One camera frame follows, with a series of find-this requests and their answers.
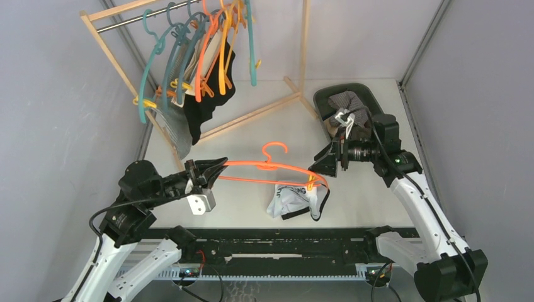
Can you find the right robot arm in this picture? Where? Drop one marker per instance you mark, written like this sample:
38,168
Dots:
444,267

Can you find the orange clip hanger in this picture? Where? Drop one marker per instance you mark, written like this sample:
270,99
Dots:
313,178

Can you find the orange hanger on rack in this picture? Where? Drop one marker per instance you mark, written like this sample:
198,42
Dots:
212,49

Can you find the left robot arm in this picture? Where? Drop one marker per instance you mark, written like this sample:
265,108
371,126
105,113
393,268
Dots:
121,226

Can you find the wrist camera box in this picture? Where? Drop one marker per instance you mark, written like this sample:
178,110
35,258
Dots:
201,203
344,117

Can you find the teal hanger front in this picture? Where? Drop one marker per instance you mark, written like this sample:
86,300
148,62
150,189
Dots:
158,48

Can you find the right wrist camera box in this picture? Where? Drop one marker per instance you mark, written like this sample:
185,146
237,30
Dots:
344,117

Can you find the teal hanger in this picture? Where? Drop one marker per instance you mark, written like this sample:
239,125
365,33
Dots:
254,63
187,36
158,48

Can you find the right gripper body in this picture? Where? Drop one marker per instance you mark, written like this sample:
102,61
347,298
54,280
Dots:
346,150

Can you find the black hanging underwear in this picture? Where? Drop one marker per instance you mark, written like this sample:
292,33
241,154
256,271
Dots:
198,113

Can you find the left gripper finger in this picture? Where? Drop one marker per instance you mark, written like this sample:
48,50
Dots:
210,177
213,166

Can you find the dark green laundry basket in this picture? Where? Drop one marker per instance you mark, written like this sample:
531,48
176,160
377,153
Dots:
327,113

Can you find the striped grey garment in basket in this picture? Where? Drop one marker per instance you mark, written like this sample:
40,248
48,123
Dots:
349,100

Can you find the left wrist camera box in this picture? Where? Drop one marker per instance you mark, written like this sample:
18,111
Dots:
201,203

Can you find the yellow hanger on rack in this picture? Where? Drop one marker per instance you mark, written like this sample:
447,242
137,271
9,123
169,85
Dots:
232,18

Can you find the teal hanger back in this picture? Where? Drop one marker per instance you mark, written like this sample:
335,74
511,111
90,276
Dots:
254,63

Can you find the grey striped hanging underwear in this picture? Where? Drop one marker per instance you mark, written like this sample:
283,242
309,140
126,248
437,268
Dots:
174,118

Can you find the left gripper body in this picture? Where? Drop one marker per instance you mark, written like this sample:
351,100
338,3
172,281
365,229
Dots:
176,184

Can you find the white underwear black trim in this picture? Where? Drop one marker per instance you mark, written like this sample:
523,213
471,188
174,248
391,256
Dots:
292,201

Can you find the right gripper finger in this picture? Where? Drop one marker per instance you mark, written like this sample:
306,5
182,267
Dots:
325,156
329,170

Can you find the wooden clothes rack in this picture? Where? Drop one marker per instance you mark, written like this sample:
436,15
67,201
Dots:
297,90

